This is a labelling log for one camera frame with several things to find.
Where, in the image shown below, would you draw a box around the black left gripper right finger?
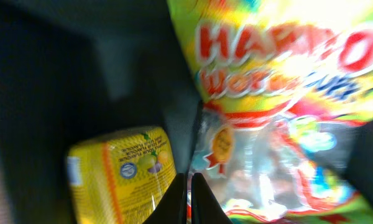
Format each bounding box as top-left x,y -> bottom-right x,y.
191,173 -> 232,224

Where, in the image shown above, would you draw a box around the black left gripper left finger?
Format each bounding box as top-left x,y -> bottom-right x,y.
144,173 -> 187,224

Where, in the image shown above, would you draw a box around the yellow candy tube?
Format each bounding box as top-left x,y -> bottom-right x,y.
66,126 -> 177,224

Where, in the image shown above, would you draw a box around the black open gift box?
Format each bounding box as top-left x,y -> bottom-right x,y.
0,1 -> 373,223

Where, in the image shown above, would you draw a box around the Haribo gummy worms bag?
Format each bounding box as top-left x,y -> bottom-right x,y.
168,0 -> 373,223

